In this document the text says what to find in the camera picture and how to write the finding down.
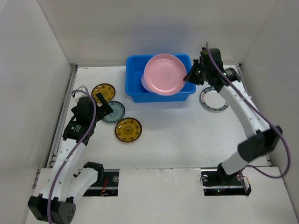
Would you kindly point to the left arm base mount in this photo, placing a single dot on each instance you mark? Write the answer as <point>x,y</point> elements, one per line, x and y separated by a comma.
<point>106,186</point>

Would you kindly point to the blue floral small plate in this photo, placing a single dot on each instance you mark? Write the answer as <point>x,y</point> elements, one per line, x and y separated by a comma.
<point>117,114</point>

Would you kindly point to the yellow patterned small plate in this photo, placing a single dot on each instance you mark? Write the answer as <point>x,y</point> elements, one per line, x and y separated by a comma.
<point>128,130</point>

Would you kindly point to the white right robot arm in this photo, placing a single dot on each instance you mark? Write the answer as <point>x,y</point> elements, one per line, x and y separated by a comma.
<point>262,137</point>

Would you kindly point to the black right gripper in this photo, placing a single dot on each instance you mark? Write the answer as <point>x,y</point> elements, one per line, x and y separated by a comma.
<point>197,73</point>

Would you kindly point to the pink plastic plate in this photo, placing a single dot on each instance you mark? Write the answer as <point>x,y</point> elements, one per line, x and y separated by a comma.
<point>164,73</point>

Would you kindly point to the purple plastic plate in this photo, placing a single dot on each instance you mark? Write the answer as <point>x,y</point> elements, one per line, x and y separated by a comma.
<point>144,83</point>

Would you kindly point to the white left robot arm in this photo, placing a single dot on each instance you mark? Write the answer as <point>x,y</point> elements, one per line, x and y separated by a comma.
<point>56,202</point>

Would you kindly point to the green rimmed white plate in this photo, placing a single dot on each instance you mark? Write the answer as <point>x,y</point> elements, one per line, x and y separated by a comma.
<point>211,100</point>

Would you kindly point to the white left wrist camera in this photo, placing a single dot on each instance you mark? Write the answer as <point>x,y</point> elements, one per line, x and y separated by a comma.
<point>80,92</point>

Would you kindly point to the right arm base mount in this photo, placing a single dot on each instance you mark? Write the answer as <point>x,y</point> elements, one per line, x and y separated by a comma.
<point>213,185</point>

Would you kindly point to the blue plastic bin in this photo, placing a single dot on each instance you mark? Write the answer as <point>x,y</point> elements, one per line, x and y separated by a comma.
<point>135,66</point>

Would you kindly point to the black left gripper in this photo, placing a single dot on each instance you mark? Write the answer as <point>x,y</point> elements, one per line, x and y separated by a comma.
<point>105,107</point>

